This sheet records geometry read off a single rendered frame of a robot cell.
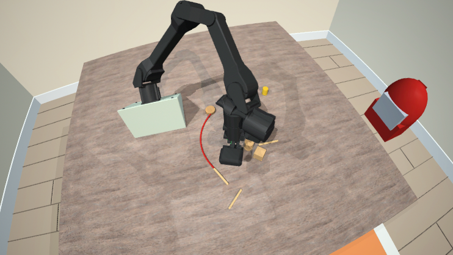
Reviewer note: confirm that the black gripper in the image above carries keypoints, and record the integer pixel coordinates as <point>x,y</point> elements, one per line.
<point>232,154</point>

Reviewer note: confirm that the light wooden block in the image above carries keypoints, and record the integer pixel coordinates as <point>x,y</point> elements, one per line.
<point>259,153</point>

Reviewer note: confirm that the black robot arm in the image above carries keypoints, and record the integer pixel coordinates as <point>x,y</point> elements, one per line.
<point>240,83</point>

